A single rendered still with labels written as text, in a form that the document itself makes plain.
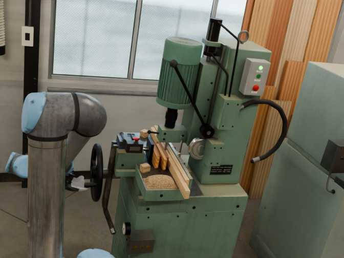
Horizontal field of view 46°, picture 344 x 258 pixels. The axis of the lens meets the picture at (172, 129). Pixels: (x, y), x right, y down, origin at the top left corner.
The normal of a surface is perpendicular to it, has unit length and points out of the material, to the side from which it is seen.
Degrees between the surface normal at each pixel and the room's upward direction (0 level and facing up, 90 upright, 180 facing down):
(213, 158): 90
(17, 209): 0
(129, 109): 90
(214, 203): 90
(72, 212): 0
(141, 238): 0
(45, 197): 81
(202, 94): 90
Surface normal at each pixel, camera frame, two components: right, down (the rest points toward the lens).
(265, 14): 0.31, 0.37
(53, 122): 0.52, 0.29
